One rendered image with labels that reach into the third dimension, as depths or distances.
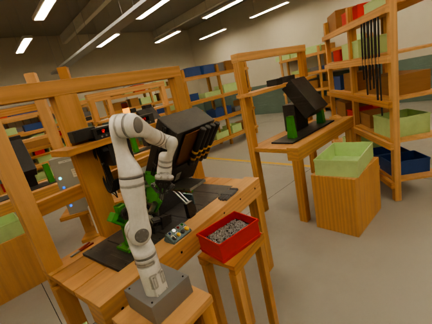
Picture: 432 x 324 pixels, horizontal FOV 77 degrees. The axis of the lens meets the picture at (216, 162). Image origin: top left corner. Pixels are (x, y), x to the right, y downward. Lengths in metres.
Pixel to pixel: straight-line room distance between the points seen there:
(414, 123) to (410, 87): 0.40
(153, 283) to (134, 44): 12.67
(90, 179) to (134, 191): 0.92
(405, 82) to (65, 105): 3.21
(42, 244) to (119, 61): 11.48
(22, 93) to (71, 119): 0.28
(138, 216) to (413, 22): 9.48
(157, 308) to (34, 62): 11.21
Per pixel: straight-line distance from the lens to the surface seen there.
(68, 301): 2.09
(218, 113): 7.52
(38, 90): 1.88
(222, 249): 1.52
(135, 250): 1.20
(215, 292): 1.80
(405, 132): 3.69
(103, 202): 2.02
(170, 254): 1.63
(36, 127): 8.60
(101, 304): 1.46
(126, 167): 1.05
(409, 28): 9.97
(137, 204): 1.08
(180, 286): 1.30
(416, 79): 3.66
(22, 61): 11.93
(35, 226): 1.87
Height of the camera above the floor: 1.72
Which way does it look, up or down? 16 degrees down
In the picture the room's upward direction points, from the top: 12 degrees counter-clockwise
